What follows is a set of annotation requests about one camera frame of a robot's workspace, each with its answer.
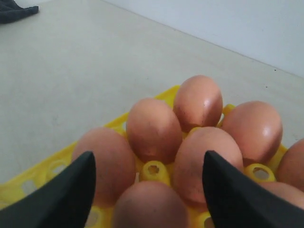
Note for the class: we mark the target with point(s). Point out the brown egg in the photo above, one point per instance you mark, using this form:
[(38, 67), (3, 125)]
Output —
[(153, 131), (198, 103), (285, 191), (188, 164), (257, 128), (114, 160), (291, 166), (150, 204)]

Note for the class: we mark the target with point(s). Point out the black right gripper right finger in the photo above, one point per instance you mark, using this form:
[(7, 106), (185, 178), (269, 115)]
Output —
[(236, 201)]

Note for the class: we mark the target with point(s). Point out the yellow plastic egg tray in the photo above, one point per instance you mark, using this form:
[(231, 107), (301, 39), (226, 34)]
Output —
[(36, 176)]

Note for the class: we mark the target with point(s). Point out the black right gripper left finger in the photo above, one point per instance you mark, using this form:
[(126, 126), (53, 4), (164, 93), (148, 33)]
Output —
[(63, 202)]

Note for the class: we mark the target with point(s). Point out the dark object at left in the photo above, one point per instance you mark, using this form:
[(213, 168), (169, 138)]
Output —
[(10, 11)]

